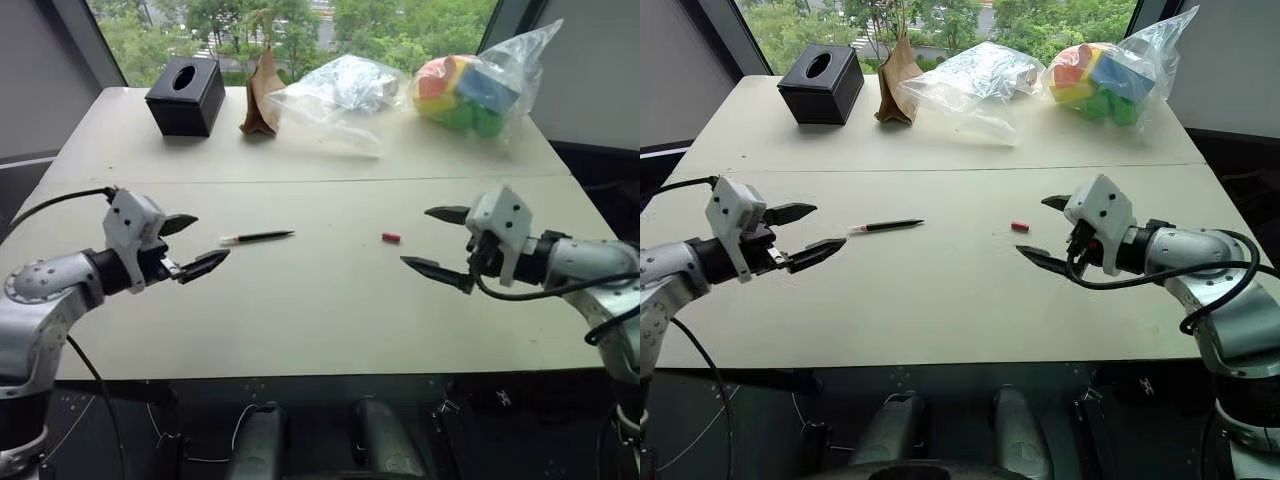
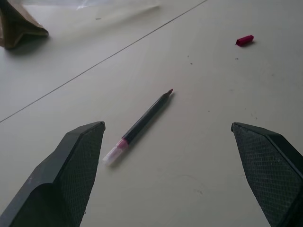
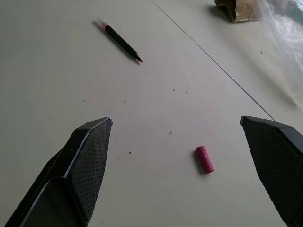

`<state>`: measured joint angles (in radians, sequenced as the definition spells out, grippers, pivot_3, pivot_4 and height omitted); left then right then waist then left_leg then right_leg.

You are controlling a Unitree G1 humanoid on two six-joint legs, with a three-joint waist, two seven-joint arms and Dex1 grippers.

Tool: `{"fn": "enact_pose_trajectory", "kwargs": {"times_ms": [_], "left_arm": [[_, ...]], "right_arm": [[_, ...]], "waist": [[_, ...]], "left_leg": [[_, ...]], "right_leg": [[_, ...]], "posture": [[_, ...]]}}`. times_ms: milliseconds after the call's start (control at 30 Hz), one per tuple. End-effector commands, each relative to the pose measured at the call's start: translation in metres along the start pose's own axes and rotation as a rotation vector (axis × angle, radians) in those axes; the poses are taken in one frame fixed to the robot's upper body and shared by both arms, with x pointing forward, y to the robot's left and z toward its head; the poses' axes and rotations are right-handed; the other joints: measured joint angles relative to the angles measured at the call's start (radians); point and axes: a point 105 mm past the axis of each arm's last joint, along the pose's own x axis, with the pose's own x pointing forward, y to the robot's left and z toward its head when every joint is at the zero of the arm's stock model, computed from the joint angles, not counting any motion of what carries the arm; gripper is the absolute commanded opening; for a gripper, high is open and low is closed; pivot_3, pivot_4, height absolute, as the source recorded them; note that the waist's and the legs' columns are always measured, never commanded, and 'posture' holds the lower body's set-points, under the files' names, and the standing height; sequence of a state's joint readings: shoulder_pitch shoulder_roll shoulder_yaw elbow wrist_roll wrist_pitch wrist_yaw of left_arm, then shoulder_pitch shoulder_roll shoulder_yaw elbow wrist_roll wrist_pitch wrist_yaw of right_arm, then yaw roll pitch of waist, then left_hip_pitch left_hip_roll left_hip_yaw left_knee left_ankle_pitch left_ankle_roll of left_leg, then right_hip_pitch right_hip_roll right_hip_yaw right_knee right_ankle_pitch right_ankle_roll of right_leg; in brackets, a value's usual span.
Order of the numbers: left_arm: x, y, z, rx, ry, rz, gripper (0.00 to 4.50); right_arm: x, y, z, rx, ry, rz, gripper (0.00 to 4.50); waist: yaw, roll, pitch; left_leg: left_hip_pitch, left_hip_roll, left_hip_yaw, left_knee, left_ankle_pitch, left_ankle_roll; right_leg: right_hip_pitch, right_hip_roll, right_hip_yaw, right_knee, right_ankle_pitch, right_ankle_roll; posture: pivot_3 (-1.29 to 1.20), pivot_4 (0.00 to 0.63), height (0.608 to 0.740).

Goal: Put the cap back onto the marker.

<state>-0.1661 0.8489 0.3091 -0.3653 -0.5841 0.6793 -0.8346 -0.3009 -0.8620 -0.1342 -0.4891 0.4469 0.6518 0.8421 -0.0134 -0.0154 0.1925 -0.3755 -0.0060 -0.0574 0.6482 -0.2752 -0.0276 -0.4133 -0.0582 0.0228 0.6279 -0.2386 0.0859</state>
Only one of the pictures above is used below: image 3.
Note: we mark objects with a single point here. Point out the clear plastic sheet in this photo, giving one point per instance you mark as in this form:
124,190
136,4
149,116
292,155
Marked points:
285,37

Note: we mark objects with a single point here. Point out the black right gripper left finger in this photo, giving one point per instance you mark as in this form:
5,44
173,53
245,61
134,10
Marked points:
78,170

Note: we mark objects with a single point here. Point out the brown cardboard box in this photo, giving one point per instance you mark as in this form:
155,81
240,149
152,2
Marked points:
237,10

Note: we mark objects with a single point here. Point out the red pen cap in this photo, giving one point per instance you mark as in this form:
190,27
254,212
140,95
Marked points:
204,159

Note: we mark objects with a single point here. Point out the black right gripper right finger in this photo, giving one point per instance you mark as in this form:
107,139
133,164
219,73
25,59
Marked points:
277,160

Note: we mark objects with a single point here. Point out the black marker pen red tip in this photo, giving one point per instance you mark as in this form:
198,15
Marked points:
119,42

